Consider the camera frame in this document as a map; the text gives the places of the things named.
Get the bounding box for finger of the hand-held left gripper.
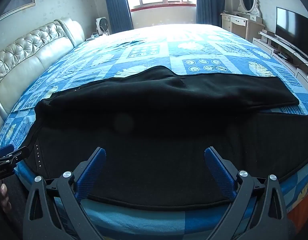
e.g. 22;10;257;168
0;144;15;159
1;147;30;166

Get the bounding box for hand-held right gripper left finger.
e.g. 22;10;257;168
23;147;107;240

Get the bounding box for white television stand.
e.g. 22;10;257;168
253;30;308;85

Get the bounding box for cream tufted leather headboard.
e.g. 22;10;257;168
0;17;86;133

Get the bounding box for black flat television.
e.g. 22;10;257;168
274;6;308;65

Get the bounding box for cream dresser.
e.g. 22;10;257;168
220;10;266;43

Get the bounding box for black pants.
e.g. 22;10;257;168
28;65;308;212

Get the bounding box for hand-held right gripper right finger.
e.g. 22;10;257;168
204;147;290;240

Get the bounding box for white fan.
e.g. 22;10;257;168
96;17;111;36

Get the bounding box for person's left hand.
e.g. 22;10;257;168
0;183;12;214

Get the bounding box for blue patterned bed sheet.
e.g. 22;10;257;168
0;24;308;240

